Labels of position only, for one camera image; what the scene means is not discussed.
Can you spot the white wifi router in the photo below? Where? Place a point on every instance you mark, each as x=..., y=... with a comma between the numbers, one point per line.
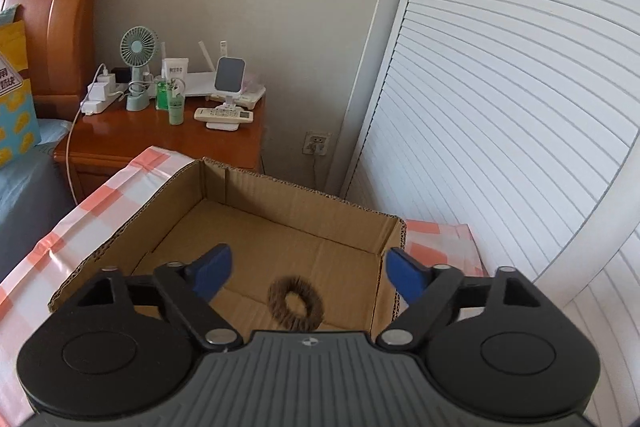
x=202, y=85

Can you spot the white remote control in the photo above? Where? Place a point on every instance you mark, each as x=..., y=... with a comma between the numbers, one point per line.
x=224, y=115

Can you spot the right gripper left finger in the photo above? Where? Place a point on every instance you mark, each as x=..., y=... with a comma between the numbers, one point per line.
x=187, y=291

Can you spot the white louvered wardrobe doors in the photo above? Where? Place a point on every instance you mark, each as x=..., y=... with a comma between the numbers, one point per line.
x=520, y=120

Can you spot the green small bottle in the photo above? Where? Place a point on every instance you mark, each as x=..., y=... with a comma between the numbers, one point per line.
x=161, y=97

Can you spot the green desk fan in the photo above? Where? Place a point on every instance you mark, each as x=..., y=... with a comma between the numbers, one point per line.
x=138, y=46

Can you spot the phone stand mirror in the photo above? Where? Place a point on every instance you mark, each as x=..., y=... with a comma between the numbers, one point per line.
x=229, y=78

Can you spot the green tube bottle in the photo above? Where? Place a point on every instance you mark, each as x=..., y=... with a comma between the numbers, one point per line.
x=175, y=101

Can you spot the blue bed sheet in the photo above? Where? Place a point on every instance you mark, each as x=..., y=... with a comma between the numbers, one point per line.
x=34, y=196

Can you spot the brown hair scrunchie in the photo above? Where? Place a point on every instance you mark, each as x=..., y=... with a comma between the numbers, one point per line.
x=294, y=304

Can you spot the cardboard box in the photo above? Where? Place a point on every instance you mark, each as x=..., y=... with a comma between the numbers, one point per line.
x=274, y=228

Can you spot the white box package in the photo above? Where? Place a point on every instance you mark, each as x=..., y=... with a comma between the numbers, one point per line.
x=174, y=68

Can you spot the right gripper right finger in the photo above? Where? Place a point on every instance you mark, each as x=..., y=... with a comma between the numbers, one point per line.
x=429, y=293

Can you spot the white power strip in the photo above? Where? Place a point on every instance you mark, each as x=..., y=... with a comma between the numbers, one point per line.
x=101, y=93

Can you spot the wooden nightstand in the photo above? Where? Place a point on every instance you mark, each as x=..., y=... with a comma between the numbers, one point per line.
x=102, y=144

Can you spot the pink checkered tablecloth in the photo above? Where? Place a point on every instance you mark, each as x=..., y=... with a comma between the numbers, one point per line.
x=26, y=291

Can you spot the yellow blue paper bag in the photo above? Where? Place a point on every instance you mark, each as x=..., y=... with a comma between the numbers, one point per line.
x=19, y=125

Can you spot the wall power socket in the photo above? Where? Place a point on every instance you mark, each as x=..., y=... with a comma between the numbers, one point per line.
x=316, y=143

